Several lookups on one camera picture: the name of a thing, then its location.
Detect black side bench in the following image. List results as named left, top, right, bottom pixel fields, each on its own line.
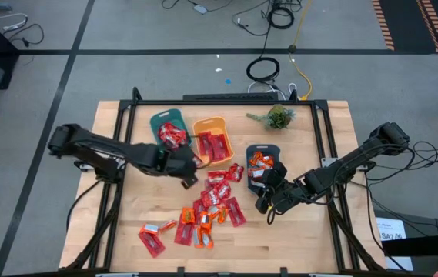
left=374, top=209, right=438, bottom=277

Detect dark blue plastic bin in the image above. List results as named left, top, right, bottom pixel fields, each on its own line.
left=246, top=144, right=283, bottom=195

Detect large orange candy wrapper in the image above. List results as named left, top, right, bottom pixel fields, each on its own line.
left=192, top=227, right=204, bottom=249

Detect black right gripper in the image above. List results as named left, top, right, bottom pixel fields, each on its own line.
left=254, top=161, right=301, bottom=215

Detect white floor cable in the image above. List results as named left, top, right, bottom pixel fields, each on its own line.
left=0, top=12, right=29, bottom=32

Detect yellow hanging cable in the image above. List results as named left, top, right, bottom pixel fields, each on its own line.
left=287, top=0, right=314, bottom=102

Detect black aluminium table frame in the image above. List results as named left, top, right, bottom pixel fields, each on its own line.
left=64, top=87, right=387, bottom=276

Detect black mat orange striped edges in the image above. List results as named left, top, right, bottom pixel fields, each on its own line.
left=371, top=0, right=438, bottom=55

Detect black hanging cable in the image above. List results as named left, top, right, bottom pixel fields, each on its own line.
left=260, top=22, right=274, bottom=58

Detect orange candy bar white label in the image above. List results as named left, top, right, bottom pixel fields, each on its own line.
left=249, top=151, right=265, bottom=168

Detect orange plastic bin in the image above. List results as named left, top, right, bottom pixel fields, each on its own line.
left=192, top=116, right=236, bottom=166

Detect red candy packet white print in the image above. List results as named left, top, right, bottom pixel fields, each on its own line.
left=200, top=188, right=222, bottom=209

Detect small green artificial plant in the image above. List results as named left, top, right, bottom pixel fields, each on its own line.
left=246, top=103, right=296, bottom=131

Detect white paper sign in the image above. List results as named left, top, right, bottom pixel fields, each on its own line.
left=375, top=217, right=415, bottom=271

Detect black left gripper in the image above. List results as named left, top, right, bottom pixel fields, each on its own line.
left=160, top=145, right=206, bottom=190

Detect flat red candy packet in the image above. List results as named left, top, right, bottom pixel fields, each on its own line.
left=225, top=196, right=248, bottom=229
left=198, top=131, right=213, bottom=159
left=138, top=232, right=167, bottom=259
left=173, top=214, right=196, bottom=247
left=212, top=133, right=232, bottom=162

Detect coiled black floor cable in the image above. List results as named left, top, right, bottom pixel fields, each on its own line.
left=246, top=56, right=282, bottom=83
left=266, top=5, right=296, bottom=31

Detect green plastic bin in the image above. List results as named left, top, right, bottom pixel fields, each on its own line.
left=149, top=108, right=193, bottom=152

